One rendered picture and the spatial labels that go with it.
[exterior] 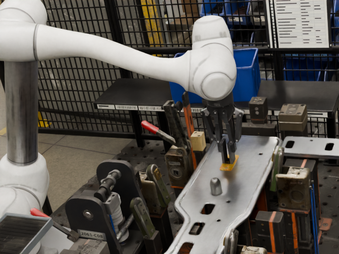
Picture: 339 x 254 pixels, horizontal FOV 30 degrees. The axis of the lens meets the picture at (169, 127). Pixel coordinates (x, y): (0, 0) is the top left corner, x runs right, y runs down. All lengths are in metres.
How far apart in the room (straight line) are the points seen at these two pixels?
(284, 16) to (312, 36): 0.12
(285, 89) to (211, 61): 0.77
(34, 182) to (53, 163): 2.11
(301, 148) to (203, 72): 0.56
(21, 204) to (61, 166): 2.18
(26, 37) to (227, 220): 0.72
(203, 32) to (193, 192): 0.47
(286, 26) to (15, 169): 1.03
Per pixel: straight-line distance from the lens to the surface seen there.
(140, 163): 2.61
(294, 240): 1.89
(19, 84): 1.96
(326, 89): 2.24
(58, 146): 4.42
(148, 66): 1.58
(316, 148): 1.96
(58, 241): 2.21
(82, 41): 1.71
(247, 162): 1.92
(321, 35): 2.23
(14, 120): 2.03
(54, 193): 3.92
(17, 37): 1.72
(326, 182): 2.33
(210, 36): 1.66
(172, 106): 1.85
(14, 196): 2.01
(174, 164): 1.93
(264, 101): 2.09
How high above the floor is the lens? 2.02
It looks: 28 degrees down
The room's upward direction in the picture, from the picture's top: 11 degrees counter-clockwise
